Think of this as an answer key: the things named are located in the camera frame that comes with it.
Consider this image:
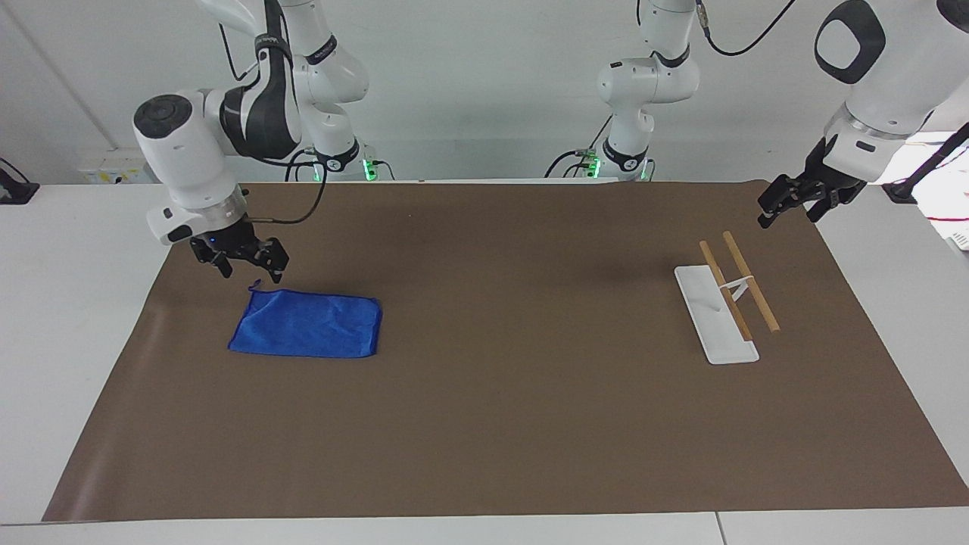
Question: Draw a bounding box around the white rack with wooden bars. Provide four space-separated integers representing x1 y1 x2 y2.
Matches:
673 230 782 366

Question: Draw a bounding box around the black cable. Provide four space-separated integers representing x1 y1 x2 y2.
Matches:
543 115 615 181
245 148 331 226
217 21 263 83
696 0 799 58

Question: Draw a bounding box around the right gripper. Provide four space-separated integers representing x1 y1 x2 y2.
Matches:
189 218 291 285

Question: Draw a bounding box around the blue towel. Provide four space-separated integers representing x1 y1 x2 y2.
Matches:
228 279 383 359

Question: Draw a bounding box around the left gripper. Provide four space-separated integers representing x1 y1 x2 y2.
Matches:
757 136 868 229

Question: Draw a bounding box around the black stand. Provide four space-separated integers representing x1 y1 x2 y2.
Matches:
0 157 41 206
881 121 969 207

